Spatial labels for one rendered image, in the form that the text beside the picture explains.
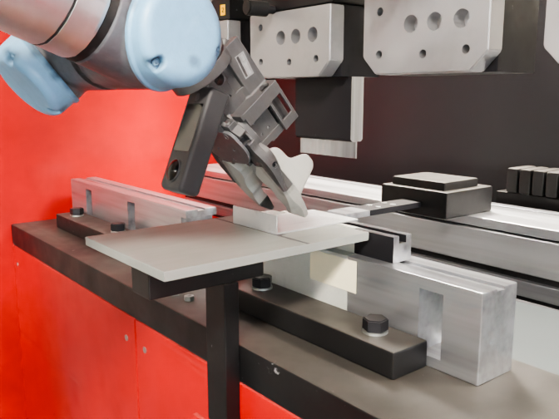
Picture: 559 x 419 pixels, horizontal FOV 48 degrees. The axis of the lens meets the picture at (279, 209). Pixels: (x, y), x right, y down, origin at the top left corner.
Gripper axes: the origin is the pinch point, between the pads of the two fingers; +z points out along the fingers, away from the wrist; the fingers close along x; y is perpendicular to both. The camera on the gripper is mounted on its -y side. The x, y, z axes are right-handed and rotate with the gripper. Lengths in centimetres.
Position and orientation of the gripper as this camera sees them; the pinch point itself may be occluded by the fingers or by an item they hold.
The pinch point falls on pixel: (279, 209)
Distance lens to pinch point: 76.0
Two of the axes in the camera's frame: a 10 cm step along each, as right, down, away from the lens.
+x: -6.3, -1.4, 7.7
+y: 6.0, -7.2, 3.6
